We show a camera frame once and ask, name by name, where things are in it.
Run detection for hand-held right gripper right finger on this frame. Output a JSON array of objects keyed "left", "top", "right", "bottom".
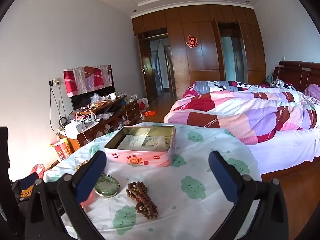
[{"left": 207, "top": 151, "right": 293, "bottom": 240}]

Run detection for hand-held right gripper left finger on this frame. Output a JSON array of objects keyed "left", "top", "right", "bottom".
[{"left": 24, "top": 151, "right": 108, "bottom": 240}]

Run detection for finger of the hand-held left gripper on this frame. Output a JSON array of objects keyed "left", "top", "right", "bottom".
[{"left": 15, "top": 172, "right": 44, "bottom": 200}]

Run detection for light wooden bead bracelet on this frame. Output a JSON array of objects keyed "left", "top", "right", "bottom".
[{"left": 75, "top": 159, "right": 92, "bottom": 173}]

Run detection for red pouch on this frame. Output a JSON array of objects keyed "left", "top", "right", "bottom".
[{"left": 81, "top": 190, "right": 97, "bottom": 208}]

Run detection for green jade bangle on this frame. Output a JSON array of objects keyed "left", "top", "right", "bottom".
[{"left": 94, "top": 174, "right": 122, "bottom": 197}]

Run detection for brown wooden bead bracelet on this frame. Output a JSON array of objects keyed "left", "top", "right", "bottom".
[{"left": 126, "top": 181, "right": 159, "bottom": 219}]

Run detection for pink tin box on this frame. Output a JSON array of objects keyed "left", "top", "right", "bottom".
[{"left": 104, "top": 125, "right": 177, "bottom": 167}]

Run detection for red plastic bag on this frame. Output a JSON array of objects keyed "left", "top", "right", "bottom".
[{"left": 31, "top": 164, "right": 47, "bottom": 180}]

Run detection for red cylindrical canister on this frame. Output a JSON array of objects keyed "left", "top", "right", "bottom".
[{"left": 51, "top": 138, "right": 72, "bottom": 162}]

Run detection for white box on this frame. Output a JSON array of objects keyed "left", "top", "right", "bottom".
[{"left": 64, "top": 121, "right": 87, "bottom": 140}]

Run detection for white tablecloth with green print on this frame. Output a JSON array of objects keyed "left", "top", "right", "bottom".
[{"left": 44, "top": 122, "right": 263, "bottom": 240}]

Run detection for printed paper sheet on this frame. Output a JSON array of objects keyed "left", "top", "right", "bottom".
[{"left": 117, "top": 134, "right": 167, "bottom": 152}]

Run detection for pink patchwork quilt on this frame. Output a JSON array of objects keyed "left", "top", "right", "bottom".
[{"left": 164, "top": 90, "right": 320, "bottom": 145}]

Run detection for white bed sheet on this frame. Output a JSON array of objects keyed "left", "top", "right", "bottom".
[{"left": 247, "top": 127, "right": 320, "bottom": 175}]

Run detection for dark wooden television cabinet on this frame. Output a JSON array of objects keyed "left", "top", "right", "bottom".
[{"left": 69, "top": 94, "right": 140, "bottom": 153}]

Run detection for black television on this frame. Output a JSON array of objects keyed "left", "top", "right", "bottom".
[{"left": 71, "top": 65, "right": 116, "bottom": 111}]

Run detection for clear plastic bag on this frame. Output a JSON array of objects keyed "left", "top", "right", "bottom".
[{"left": 89, "top": 93, "right": 102, "bottom": 105}]

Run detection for white paper bag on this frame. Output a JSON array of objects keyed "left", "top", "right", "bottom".
[{"left": 137, "top": 97, "right": 150, "bottom": 111}]

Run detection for striped cow print blanket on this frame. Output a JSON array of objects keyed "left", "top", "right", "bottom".
[{"left": 184, "top": 79, "right": 298, "bottom": 98}]

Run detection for brown wooden wardrobe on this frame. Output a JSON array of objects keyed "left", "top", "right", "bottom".
[{"left": 132, "top": 4, "right": 267, "bottom": 100}]

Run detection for pink pillow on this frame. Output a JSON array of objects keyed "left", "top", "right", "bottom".
[{"left": 303, "top": 84, "right": 320, "bottom": 105}]

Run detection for brown wooden door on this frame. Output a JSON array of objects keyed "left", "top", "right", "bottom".
[{"left": 138, "top": 32, "right": 157, "bottom": 97}]

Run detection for dark wooden bed headboard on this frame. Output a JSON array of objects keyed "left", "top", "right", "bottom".
[{"left": 272, "top": 60, "right": 320, "bottom": 93}]

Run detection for red paper decoration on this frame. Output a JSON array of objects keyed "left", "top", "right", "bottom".
[{"left": 187, "top": 35, "right": 199, "bottom": 48}]

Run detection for hanging power cables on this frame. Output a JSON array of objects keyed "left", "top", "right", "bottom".
[{"left": 49, "top": 85, "right": 66, "bottom": 132}]

